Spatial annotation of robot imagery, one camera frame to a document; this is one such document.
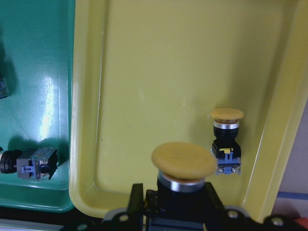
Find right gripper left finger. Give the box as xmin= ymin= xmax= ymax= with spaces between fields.
xmin=127 ymin=183 xmax=144 ymax=231

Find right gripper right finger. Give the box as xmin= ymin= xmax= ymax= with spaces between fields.
xmin=205 ymin=182 xmax=225 ymax=217

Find yellow push button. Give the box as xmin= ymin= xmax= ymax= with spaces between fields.
xmin=210 ymin=108 xmax=244 ymax=175
xmin=146 ymin=141 xmax=217 ymax=231

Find green push button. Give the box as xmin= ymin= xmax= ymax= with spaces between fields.
xmin=0 ymin=76 xmax=10 ymax=99
xmin=0 ymin=147 xmax=58 ymax=180

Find green plastic tray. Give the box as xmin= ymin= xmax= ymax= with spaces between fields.
xmin=0 ymin=0 xmax=75 ymax=212

